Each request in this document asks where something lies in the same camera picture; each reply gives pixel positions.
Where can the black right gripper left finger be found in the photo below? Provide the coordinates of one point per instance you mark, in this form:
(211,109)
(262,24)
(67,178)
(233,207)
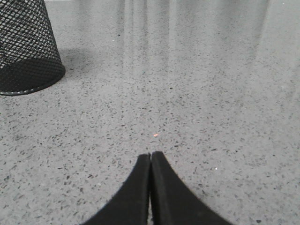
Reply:
(129,206)

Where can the black mesh metal bucket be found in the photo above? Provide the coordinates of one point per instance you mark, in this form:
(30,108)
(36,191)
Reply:
(29,57)

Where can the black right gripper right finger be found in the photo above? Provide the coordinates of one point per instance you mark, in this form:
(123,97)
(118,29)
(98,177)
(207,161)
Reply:
(171,200)

